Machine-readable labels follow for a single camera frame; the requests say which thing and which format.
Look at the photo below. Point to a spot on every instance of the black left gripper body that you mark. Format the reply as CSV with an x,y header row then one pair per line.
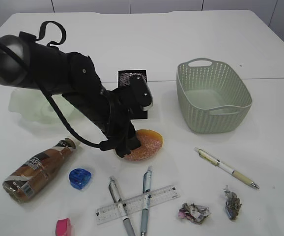
x,y
119,130

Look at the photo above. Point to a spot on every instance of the sugared bread roll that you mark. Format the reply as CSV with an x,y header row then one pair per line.
x,y
151,142

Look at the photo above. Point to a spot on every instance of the blue pencil sharpener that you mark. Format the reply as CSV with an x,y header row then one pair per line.
x,y
79,178

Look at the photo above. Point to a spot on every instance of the paper ball grey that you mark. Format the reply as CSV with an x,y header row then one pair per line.
x,y
233,204

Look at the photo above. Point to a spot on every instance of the pink eraser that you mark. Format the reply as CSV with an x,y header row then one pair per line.
x,y
63,227

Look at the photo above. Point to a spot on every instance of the paper ball pink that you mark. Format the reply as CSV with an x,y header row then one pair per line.
x,y
194,213

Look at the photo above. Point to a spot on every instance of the brown coffee bottle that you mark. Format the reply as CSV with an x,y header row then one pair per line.
x,y
31,177

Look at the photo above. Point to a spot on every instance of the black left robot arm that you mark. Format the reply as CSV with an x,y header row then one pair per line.
x,y
26,64

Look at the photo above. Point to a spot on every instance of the light blue pen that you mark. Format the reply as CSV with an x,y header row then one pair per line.
x,y
147,179

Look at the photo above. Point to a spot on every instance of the grey white pen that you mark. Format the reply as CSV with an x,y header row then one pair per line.
x,y
116,196

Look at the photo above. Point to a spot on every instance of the black mesh pen holder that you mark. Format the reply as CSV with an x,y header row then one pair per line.
x,y
124,80

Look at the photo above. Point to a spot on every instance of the pale green woven basket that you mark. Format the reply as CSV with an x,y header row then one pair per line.
x,y
212,98

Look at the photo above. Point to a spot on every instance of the cream green ballpoint pen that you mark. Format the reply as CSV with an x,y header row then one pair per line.
x,y
225,167

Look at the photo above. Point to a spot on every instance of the pale green wavy plate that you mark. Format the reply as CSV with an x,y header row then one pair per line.
x,y
33,106

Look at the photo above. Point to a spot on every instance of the clear plastic ruler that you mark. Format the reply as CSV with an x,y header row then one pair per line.
x,y
109,213

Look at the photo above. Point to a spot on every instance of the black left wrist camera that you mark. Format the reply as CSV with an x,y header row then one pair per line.
x,y
141,91

